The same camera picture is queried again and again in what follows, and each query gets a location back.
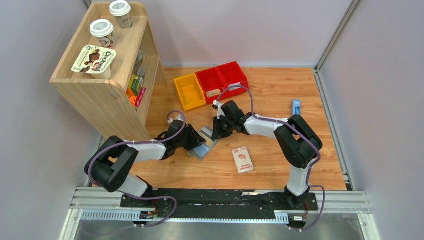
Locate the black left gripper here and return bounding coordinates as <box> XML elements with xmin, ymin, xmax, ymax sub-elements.
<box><xmin>175</xmin><ymin>124</ymin><xmax>207</xmax><ymax>152</ymax></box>

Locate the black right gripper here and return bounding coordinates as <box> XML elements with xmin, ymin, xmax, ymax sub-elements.
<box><xmin>211</xmin><ymin>115</ymin><xmax>234</xmax><ymax>141</ymax></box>

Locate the grey leather card holder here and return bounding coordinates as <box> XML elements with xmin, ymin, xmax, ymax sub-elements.
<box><xmin>188</xmin><ymin>126</ymin><xmax>219</xmax><ymax>161</ymax></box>

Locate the grey credit card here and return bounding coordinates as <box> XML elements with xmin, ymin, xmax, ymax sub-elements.
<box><xmin>228</xmin><ymin>82</ymin><xmax>244</xmax><ymax>92</ymax></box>

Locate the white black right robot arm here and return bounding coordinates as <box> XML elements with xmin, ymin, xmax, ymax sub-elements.
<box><xmin>212</xmin><ymin>100</ymin><xmax>323</xmax><ymax>210</ymax></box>

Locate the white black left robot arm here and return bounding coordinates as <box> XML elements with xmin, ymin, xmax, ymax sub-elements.
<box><xmin>84</xmin><ymin>120</ymin><xmax>206</xmax><ymax>208</ymax></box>

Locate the red plastic bin right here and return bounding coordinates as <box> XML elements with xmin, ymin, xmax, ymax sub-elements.
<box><xmin>215</xmin><ymin>61</ymin><xmax>249</xmax><ymax>99</ymax></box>

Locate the red plastic bin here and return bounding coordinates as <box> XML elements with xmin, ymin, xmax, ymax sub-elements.
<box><xmin>215</xmin><ymin>61</ymin><xmax>249</xmax><ymax>99</ymax></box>
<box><xmin>195</xmin><ymin>67</ymin><xmax>228</xmax><ymax>104</ymax></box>

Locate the white sponge packet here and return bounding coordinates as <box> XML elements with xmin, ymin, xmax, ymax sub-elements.
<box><xmin>231</xmin><ymin>147</ymin><xmax>254</xmax><ymax>174</ymax></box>

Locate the red plastic bin middle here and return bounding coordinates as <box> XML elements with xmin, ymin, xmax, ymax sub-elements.
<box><xmin>195</xmin><ymin>67</ymin><xmax>228</xmax><ymax>104</ymax></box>

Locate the yellow plastic bin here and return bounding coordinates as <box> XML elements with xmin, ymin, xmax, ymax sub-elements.
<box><xmin>173</xmin><ymin>73</ymin><xmax>207</xmax><ymax>112</ymax></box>

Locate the blue toothbrush package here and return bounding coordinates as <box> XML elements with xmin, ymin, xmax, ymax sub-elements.
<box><xmin>291</xmin><ymin>99</ymin><xmax>302</xmax><ymax>116</ymax></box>

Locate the pink box on shelf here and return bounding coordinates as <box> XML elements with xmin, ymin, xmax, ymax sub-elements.
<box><xmin>134</xmin><ymin>87</ymin><xmax>147</xmax><ymax>108</ymax></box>

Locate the orange box on shelf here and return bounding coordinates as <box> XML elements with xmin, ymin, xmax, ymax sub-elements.
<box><xmin>126</xmin><ymin>88</ymin><xmax>138</xmax><ymax>107</ymax></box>

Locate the green box on shelf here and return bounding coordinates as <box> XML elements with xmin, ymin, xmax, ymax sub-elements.
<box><xmin>128</xmin><ymin>75</ymin><xmax>144</xmax><ymax>97</ymax></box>

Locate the clear jar on shelf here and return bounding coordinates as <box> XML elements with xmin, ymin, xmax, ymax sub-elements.
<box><xmin>132</xmin><ymin>49</ymin><xmax>145</xmax><ymax>79</ymax></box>

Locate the wooden shelf unit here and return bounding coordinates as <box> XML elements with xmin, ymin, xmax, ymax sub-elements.
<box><xmin>49</xmin><ymin>1</ymin><xmax>167</xmax><ymax>141</ymax></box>

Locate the Chobani yogurt cup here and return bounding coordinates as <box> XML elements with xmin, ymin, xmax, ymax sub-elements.
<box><xmin>71</xmin><ymin>45</ymin><xmax>117</xmax><ymax>80</ymax></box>

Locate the white lidded cup front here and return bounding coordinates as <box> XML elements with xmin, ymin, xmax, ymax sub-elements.
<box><xmin>89</xmin><ymin>19</ymin><xmax>115</xmax><ymax>48</ymax></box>

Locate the white lidded cup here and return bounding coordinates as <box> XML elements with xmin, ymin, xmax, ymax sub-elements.
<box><xmin>89</xmin><ymin>19</ymin><xmax>115</xmax><ymax>48</ymax></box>
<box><xmin>109</xmin><ymin>0</ymin><xmax>133</xmax><ymax>29</ymax></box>

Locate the white lidded cup back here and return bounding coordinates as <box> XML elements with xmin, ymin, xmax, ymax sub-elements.
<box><xmin>109</xmin><ymin>0</ymin><xmax>133</xmax><ymax>29</ymax></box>

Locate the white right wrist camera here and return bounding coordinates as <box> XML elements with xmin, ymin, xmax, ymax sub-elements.
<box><xmin>212</xmin><ymin>100</ymin><xmax>226</xmax><ymax>119</ymax></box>

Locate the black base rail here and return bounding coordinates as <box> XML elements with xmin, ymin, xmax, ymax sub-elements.
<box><xmin>120</xmin><ymin>188</ymin><xmax>319</xmax><ymax>218</ymax></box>

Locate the grey slotted cable duct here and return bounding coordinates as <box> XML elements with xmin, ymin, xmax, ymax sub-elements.
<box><xmin>80</xmin><ymin>209</ymin><xmax>289</xmax><ymax>224</ymax></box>

